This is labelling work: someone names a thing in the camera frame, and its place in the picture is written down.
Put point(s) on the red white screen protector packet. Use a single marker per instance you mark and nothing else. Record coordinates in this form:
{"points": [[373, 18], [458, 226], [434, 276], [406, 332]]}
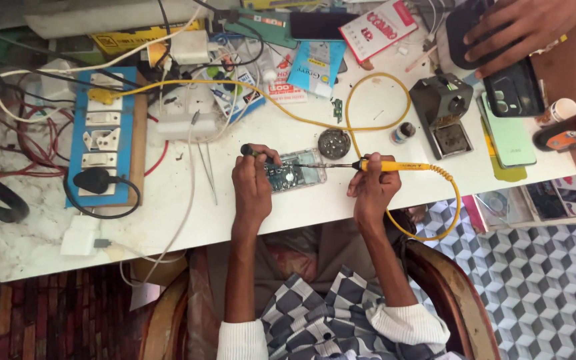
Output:
{"points": [[377, 29]]}

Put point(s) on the yellow cardboard box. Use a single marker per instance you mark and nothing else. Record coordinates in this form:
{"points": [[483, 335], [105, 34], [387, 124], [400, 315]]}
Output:
{"points": [[130, 40]]}

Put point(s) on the metal tweezers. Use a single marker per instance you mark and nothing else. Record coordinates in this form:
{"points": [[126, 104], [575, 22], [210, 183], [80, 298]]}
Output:
{"points": [[209, 172]]}

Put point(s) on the person's checkered clothing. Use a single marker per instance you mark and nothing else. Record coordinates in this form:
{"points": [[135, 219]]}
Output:
{"points": [[333, 320]]}

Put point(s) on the white plug adapter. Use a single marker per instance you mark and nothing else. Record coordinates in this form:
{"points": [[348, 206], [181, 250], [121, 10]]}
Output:
{"points": [[80, 236]]}

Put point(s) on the red white label packet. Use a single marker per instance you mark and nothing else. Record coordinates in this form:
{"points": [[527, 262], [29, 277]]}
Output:
{"points": [[285, 80]]}

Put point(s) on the teal phone cover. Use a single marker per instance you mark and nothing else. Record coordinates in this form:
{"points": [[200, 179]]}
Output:
{"points": [[263, 27]]}

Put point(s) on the black round object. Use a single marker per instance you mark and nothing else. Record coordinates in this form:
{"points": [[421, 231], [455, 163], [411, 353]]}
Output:
{"points": [[463, 35]]}

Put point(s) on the dark bottle with green cap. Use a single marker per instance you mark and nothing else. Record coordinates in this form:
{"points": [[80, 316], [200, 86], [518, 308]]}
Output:
{"points": [[570, 132]]}

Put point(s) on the person's left fingers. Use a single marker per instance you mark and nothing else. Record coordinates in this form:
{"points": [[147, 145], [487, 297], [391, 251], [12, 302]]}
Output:
{"points": [[267, 155]]}

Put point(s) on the black phone case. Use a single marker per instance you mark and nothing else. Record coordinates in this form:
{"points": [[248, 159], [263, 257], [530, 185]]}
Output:
{"points": [[514, 90]]}

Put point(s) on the person's right hand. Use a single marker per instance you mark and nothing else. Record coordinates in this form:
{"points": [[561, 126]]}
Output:
{"points": [[374, 192]]}

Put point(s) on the blue accessory packet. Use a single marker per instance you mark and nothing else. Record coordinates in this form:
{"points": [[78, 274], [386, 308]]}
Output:
{"points": [[315, 67]]}

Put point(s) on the yellow soldering iron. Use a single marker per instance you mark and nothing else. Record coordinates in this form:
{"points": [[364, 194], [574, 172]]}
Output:
{"points": [[385, 165]]}

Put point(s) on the grey soldering iron stand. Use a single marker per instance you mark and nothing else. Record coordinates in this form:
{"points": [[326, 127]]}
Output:
{"points": [[443, 112]]}

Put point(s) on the round solder tip cleaner tin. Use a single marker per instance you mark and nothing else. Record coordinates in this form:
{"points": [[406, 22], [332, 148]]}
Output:
{"points": [[334, 143]]}

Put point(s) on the small flux bottle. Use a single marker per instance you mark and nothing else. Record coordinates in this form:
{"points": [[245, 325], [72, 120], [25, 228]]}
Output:
{"points": [[402, 133]]}

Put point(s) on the person's left hand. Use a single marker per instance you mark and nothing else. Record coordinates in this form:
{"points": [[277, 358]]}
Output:
{"points": [[251, 182]]}

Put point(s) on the white charger adapter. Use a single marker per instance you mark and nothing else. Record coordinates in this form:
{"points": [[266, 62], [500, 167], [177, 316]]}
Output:
{"points": [[190, 47]]}

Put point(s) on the shelf with phone cover packets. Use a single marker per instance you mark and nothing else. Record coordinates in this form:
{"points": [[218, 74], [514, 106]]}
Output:
{"points": [[538, 202]]}

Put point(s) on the black smartphone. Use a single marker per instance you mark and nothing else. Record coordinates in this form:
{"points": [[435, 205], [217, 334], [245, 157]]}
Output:
{"points": [[318, 26]]}

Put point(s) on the small green circuit board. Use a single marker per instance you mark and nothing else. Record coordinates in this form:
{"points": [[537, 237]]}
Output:
{"points": [[337, 109]]}

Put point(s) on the wooden chair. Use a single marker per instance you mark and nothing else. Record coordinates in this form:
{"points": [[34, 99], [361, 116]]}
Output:
{"points": [[448, 295]]}

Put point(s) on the white small container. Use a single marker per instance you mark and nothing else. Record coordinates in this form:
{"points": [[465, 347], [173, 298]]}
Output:
{"points": [[560, 111]]}

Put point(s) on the light green smartphone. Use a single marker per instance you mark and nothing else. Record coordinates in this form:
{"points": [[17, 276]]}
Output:
{"points": [[509, 132]]}

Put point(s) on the blue switch socket board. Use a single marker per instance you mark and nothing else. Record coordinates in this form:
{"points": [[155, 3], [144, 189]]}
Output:
{"points": [[102, 135]]}

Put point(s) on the person's right fingers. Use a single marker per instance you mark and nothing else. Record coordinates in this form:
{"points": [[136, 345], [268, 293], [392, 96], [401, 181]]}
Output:
{"points": [[368, 172]]}

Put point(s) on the opened clear back smartphone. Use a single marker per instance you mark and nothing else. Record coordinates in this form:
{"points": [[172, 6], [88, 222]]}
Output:
{"points": [[293, 171]]}

